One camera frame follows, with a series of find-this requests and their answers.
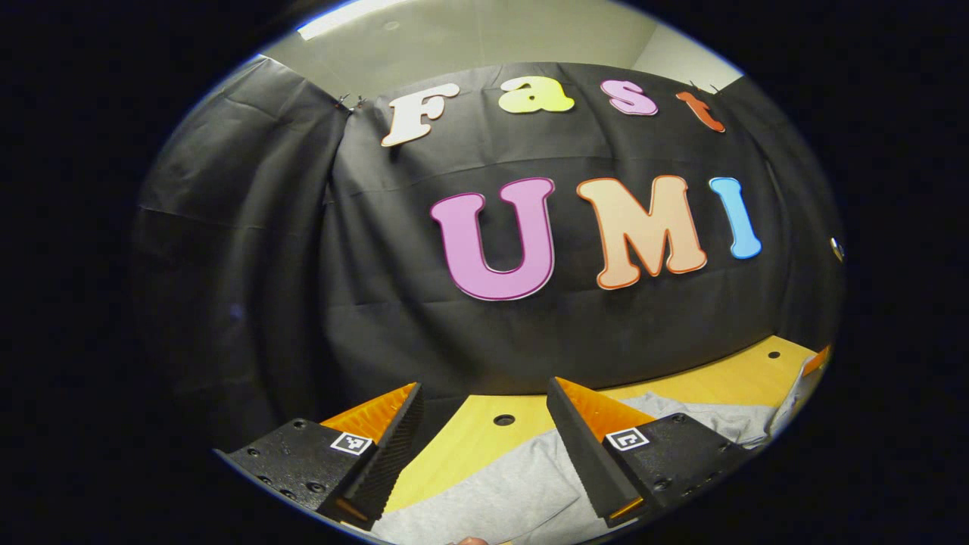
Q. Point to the black backdrop cloth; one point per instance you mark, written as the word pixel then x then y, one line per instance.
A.
pixel 341 288

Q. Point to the grey zip-neck sweatshirt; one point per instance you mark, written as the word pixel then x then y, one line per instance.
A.
pixel 500 492

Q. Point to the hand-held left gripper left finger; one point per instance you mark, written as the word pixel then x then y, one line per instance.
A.
pixel 392 446

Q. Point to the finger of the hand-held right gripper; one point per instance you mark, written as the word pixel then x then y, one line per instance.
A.
pixel 817 359

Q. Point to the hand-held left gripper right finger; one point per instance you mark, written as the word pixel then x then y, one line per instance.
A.
pixel 579 446

